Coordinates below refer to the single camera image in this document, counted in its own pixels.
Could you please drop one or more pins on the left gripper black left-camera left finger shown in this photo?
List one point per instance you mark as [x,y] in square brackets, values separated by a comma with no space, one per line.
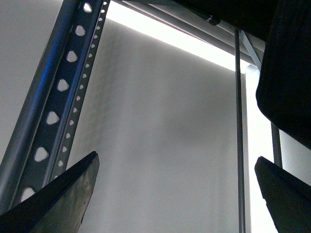
[60,206]

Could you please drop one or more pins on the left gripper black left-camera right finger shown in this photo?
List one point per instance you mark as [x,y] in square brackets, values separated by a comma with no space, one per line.
[288,199]

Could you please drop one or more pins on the black printed t-shirt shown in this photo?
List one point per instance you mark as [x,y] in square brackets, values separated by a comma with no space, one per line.
[284,90]

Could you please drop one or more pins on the lower grey metal rail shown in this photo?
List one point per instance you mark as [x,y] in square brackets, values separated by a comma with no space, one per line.
[276,146]

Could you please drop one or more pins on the grey metal rail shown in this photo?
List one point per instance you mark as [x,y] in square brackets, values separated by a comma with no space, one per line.
[276,146]
[240,153]

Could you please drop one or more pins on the perforated grey steel post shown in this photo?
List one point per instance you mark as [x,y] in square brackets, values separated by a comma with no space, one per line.
[39,148]

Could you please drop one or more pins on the upper grey metal rail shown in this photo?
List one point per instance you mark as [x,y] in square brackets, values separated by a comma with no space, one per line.
[240,153]

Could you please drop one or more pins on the grey pipe frame with joints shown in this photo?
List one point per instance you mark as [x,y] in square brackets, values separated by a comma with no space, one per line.
[250,48]

